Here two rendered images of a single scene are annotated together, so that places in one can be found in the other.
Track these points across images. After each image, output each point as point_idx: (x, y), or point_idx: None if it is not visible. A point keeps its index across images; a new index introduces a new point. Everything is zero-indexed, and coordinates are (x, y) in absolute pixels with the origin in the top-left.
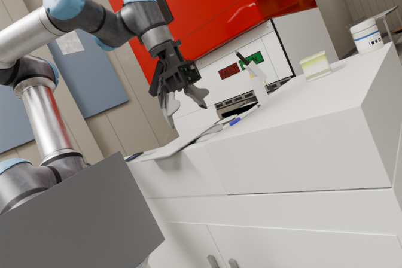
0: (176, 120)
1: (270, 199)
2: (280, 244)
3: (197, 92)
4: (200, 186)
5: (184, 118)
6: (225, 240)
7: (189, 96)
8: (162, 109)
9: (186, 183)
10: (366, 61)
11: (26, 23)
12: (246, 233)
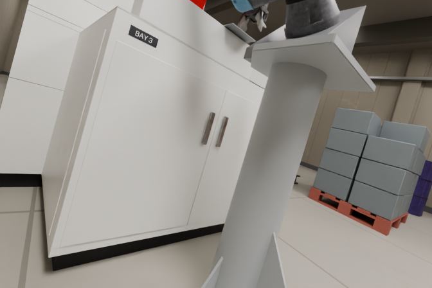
0: None
1: (261, 90)
2: (253, 112)
3: (243, 25)
4: (240, 68)
5: None
6: (231, 103)
7: (242, 22)
8: (261, 18)
9: (234, 60)
10: None
11: None
12: (243, 103)
